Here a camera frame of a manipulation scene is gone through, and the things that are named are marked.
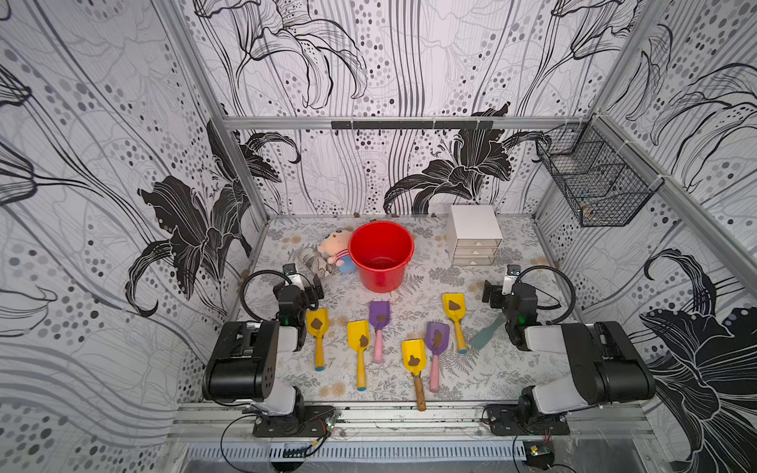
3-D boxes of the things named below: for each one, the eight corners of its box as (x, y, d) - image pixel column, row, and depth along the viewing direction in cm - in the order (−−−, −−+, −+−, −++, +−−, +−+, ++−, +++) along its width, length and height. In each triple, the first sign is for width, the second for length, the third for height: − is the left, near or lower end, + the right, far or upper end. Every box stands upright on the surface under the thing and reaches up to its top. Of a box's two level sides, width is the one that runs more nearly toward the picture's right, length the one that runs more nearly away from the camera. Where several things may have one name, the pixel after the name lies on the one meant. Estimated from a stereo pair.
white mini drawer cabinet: (450, 266, 105) (457, 241, 94) (441, 211, 123) (446, 185, 112) (493, 266, 105) (505, 241, 94) (477, 211, 123) (486, 185, 112)
